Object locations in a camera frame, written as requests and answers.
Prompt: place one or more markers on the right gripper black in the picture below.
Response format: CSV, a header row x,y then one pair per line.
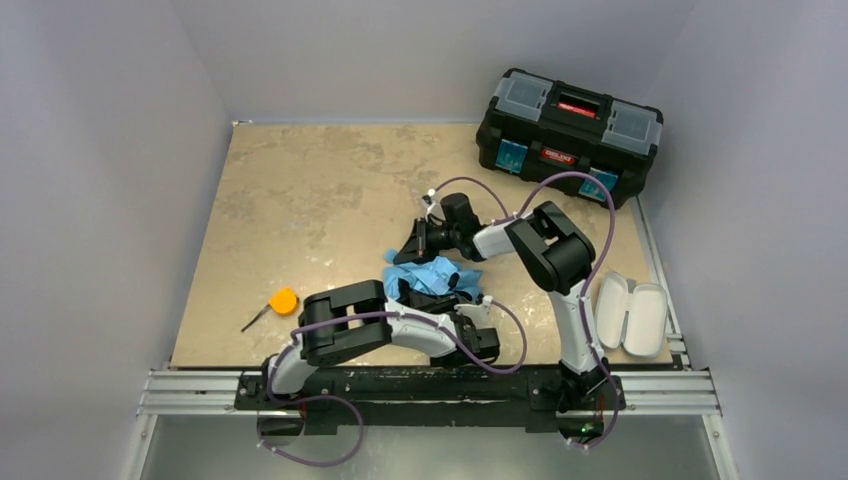
x,y
428,237

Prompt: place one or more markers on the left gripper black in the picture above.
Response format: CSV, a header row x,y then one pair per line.
x,y
432,299

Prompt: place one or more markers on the light blue folding umbrella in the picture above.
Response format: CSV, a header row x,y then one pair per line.
x,y
438,277

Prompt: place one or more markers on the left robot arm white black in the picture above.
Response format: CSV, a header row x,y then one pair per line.
x,y
343,324

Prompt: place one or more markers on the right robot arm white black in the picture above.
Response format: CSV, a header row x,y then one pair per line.
x,y
557,256

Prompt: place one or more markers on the black toolbox with clear lids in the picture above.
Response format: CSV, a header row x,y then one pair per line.
x,y
535,127

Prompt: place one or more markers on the white glasses case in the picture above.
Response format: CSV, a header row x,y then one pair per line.
x,y
631,316

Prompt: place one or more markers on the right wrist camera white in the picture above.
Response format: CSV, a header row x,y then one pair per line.
x,y
433,209

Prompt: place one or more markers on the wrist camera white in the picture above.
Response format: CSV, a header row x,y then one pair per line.
x,y
477,313
433,209

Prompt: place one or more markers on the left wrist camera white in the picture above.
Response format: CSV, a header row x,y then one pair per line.
x,y
477,313

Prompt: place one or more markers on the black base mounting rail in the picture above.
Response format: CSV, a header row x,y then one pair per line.
x,y
418,396

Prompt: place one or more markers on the aluminium frame rail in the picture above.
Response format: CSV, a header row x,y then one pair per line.
x,y
671,428

